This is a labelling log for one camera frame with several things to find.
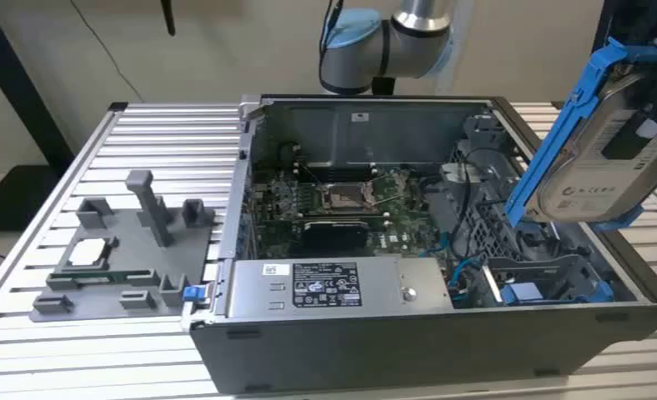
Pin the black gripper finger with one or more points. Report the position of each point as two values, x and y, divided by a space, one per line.
631 139

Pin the hard disk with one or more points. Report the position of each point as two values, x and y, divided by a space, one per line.
520 293
590 183

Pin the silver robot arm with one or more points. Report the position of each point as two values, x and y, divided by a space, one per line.
361 54

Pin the green motherboard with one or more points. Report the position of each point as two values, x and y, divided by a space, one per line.
406 227

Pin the CPU socket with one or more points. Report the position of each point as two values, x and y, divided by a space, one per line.
341 198

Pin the black PC case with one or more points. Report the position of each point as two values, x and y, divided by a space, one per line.
361 358

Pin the silver power supply unit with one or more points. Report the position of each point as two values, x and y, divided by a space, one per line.
249 291

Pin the blue case latch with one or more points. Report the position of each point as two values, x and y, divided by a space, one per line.
193 293

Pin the black hanging rod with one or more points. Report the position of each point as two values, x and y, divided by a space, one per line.
168 16

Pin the grey parts rack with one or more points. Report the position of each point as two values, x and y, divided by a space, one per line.
128 250

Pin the green RAM stick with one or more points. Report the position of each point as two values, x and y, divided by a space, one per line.
121 277

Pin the silver CPU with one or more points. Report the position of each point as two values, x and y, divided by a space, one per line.
88 252

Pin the black stand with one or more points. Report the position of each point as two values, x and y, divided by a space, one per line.
21 196

